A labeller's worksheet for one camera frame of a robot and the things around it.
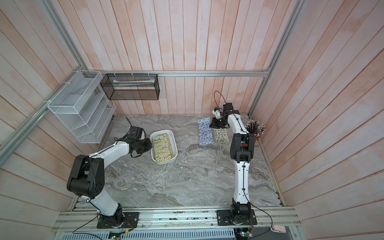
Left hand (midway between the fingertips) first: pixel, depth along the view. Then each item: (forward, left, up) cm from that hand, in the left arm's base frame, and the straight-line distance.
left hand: (153, 147), depth 95 cm
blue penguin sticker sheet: (+13, -35, -1) cm, 38 cm away
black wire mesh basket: (+39, +18, +19) cm, 47 cm away
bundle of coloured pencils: (+11, -66, +9) cm, 67 cm away
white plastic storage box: (+5, -13, -2) cm, 14 cm away
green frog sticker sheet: (+14, -47, -5) cm, 50 cm away
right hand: (+19, -39, +1) cm, 43 cm away
